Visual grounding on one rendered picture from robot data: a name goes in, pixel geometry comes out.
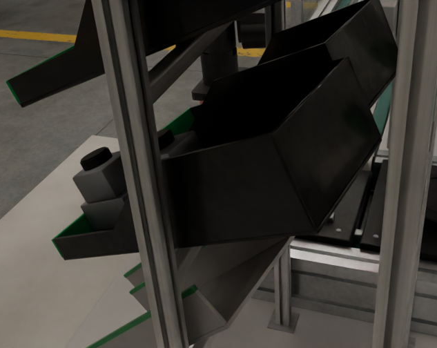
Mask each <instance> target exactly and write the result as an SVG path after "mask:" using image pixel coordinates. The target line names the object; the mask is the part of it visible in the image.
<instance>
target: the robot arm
mask: <svg viewBox="0 0 437 348"><path fill-rule="evenodd" d="M234 21H237V37H238V41H239V43H242V47H243V49H249V48H266V33H265V13H264V8H263V9H260V10H257V11H255V12H252V13H251V14H248V15H246V16H243V17H240V18H239V19H236V20H234ZM234 21H233V23H232V24H231V25H230V26H229V27H228V28H227V29H226V30H225V31H224V32H223V33H222V34H221V35H220V36H219V37H218V38H217V39H216V40H215V41H214V42H213V43H212V44H211V45H210V46H209V47H208V48H207V49H206V50H205V51H204V52H203V53H202V54H201V55H200V58H201V64H202V75H203V78H202V80H201V81H200V82H199V83H198V84H197V85H196V87H194V89H193V90H192V91H191V92H192V98H193V100H196V101H200V104H202V103H203V101H204V99H205V97H206V95H207V92H208V90H209V88H210V87H211V84H212V83H213V81H214V80H215V79H219V78H221V77H224V76H227V75H230V74H233V73H236V72H239V71H241V70H245V69H247V68H245V67H238V62H237V46H236V38H235V22H234Z"/></svg>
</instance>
